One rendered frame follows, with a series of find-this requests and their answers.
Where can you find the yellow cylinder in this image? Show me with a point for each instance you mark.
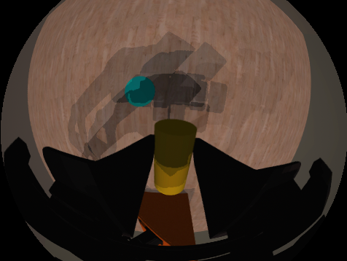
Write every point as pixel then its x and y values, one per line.
pixel 174 142

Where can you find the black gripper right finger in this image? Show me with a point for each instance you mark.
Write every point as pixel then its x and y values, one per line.
pixel 229 188

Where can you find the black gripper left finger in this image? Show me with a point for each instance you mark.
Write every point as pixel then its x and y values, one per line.
pixel 117 182

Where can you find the cyan circle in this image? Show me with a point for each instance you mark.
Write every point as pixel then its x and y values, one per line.
pixel 139 91

